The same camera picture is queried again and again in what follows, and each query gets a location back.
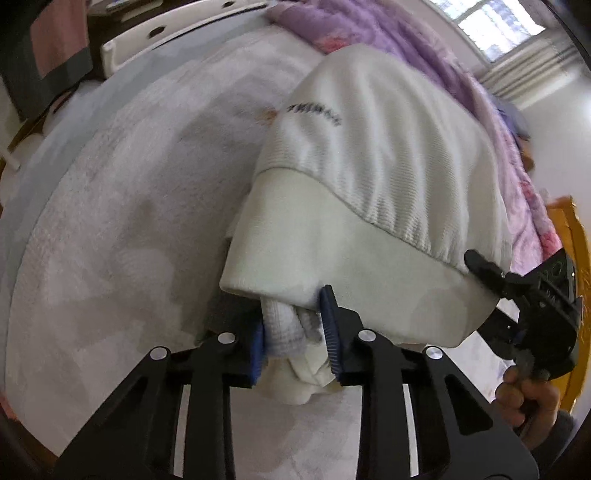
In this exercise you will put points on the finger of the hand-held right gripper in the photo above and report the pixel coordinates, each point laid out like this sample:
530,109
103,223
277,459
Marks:
485,267
501,341

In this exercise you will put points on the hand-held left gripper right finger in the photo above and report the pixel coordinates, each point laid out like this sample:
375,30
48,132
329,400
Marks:
330,332

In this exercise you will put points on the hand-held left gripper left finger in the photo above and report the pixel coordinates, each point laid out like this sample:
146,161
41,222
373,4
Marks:
256,350

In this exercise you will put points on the white jacket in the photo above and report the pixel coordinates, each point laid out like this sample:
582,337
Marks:
378,161

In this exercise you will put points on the person's right forearm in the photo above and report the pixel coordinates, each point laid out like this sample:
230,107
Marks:
554,438

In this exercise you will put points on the blue clothes pile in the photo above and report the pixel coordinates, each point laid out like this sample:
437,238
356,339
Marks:
512,115

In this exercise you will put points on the person's right hand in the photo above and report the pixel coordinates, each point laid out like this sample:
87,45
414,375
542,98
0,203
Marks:
531,397

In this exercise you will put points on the grey folded cloth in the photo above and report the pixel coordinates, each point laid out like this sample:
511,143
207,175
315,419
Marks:
226,309

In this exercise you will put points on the wooden headboard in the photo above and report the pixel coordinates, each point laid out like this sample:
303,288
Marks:
579,230

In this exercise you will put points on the brown chair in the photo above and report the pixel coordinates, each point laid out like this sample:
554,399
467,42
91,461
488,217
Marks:
527,154

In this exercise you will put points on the bed with pale floral sheet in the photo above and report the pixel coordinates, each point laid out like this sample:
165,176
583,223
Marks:
115,230

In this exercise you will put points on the grey striped curtain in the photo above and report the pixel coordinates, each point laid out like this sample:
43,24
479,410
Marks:
531,74

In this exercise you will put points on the purple floral quilt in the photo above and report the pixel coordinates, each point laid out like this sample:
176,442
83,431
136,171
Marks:
415,41

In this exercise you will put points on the barred window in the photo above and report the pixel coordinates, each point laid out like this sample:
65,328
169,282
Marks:
498,27

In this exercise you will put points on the dark top white cabinet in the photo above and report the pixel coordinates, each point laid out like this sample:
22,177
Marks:
152,34

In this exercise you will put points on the grey and pink towel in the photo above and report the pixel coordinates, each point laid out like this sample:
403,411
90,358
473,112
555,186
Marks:
51,46

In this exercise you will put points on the wooden rail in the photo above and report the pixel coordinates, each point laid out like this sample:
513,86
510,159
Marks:
27,131

